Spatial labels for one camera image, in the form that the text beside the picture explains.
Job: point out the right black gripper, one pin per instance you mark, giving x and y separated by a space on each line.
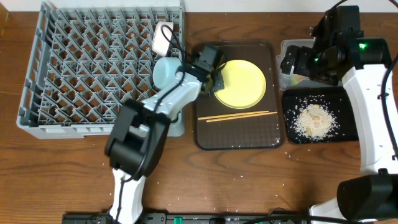
303 54

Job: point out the light blue bowl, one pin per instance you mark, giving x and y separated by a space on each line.
164 71

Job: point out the yellow plate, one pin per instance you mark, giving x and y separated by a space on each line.
244 84

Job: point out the wooden chopstick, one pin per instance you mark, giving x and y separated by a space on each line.
227 115
240 117

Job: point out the white pink-rimmed bowl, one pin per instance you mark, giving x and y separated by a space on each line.
162 37

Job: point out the wrapper waste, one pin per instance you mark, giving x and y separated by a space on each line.
296 79

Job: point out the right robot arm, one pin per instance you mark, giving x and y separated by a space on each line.
373 196

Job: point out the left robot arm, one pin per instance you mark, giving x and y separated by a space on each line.
137 139

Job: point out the clear plastic waste bin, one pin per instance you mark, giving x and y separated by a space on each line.
284 79

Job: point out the black waste tray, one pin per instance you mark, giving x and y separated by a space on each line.
339 104

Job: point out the dark brown serving tray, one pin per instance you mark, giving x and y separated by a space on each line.
258 132

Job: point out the rice and food scraps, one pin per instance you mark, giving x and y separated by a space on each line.
309 119

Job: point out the grey plastic dish rack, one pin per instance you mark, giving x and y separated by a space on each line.
86 62

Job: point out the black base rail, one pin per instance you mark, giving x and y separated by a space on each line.
162 218

